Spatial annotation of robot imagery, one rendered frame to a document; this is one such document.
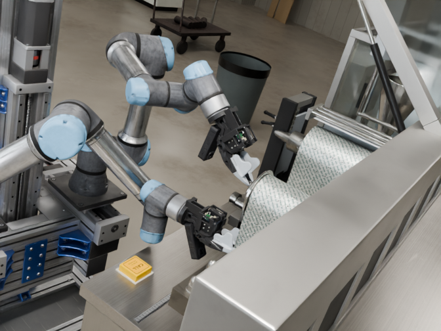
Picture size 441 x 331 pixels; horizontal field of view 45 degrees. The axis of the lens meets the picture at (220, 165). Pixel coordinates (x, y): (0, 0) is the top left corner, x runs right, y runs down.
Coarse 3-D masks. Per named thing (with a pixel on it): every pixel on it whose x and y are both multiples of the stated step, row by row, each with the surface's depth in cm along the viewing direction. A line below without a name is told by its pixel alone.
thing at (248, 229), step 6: (246, 222) 144; (252, 222) 143; (240, 228) 145; (246, 228) 144; (252, 228) 143; (258, 228) 142; (240, 234) 146; (246, 234) 145; (252, 234) 144; (240, 240) 146; (246, 240) 145; (234, 246) 148
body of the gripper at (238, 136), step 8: (224, 112) 144; (232, 112) 144; (208, 120) 146; (216, 120) 146; (224, 120) 145; (232, 120) 143; (224, 128) 146; (232, 128) 143; (240, 128) 142; (248, 128) 146; (224, 136) 143; (232, 136) 142; (240, 136) 142; (248, 136) 144; (224, 144) 144; (232, 144) 144; (240, 144) 141; (248, 144) 145; (232, 152) 144
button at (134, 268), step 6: (132, 258) 161; (138, 258) 161; (120, 264) 157; (126, 264) 157; (132, 264) 158; (138, 264) 159; (144, 264) 160; (120, 270) 157; (126, 270) 156; (132, 270) 156; (138, 270) 157; (144, 270) 157; (150, 270) 159; (132, 276) 155; (138, 276) 155
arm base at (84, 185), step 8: (72, 176) 204; (80, 176) 201; (88, 176) 201; (96, 176) 202; (104, 176) 206; (72, 184) 203; (80, 184) 202; (88, 184) 202; (96, 184) 203; (104, 184) 206; (80, 192) 202; (88, 192) 202; (96, 192) 204; (104, 192) 208
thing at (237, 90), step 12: (228, 60) 527; (240, 60) 532; (252, 60) 531; (228, 72) 492; (240, 72) 487; (252, 72) 487; (264, 72) 494; (228, 84) 496; (240, 84) 493; (252, 84) 495; (264, 84) 511; (228, 96) 501; (240, 96) 499; (252, 96) 503; (240, 108) 506; (252, 108) 515; (240, 120) 514
